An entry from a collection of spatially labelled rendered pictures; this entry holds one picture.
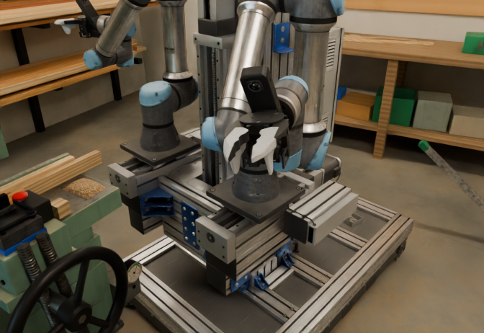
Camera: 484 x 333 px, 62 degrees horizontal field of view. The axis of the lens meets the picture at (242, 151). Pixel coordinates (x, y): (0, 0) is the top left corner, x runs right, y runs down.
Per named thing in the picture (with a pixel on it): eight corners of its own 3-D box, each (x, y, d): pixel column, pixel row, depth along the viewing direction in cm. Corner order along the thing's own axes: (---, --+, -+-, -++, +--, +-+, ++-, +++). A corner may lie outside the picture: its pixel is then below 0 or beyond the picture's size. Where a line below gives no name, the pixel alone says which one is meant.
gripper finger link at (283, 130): (287, 146, 58) (291, 124, 66) (285, 136, 57) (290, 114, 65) (254, 148, 59) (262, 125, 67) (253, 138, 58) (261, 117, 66)
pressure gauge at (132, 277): (128, 292, 115) (124, 271, 112) (119, 287, 117) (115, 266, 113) (144, 279, 120) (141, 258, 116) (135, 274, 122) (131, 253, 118)
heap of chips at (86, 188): (87, 200, 106) (86, 193, 105) (62, 189, 111) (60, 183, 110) (107, 187, 111) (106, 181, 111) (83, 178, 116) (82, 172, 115)
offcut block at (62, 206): (60, 219, 98) (57, 207, 97) (50, 215, 100) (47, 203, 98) (71, 212, 101) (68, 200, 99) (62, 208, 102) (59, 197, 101)
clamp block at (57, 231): (14, 298, 80) (1, 263, 76) (-24, 272, 86) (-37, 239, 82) (75, 255, 91) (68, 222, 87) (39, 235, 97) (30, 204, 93)
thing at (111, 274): (122, 308, 119) (119, 288, 115) (94, 292, 125) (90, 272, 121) (142, 290, 125) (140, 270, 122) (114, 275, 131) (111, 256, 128)
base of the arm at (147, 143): (163, 132, 166) (161, 109, 162) (187, 143, 157) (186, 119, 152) (132, 143, 156) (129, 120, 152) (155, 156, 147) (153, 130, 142)
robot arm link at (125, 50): (105, 68, 164) (101, 40, 159) (124, 62, 172) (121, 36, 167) (119, 70, 160) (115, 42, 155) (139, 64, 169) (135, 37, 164)
